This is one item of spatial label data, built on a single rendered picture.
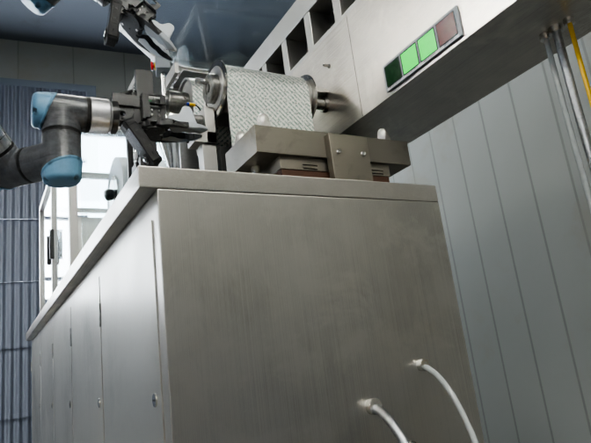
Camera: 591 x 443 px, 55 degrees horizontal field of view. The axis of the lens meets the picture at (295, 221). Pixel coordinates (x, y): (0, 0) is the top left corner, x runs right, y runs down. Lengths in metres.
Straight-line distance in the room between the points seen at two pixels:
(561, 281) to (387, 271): 1.54
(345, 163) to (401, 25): 0.38
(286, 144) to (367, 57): 0.41
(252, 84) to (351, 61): 0.28
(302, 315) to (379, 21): 0.78
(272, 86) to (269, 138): 0.34
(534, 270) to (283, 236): 1.81
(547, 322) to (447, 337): 1.49
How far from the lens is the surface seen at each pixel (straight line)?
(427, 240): 1.24
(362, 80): 1.50
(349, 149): 1.24
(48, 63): 5.05
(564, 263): 2.60
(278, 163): 1.18
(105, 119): 1.26
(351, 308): 1.08
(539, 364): 2.75
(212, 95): 1.45
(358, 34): 1.55
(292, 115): 1.48
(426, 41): 1.32
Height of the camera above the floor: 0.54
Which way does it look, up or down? 15 degrees up
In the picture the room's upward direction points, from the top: 7 degrees counter-clockwise
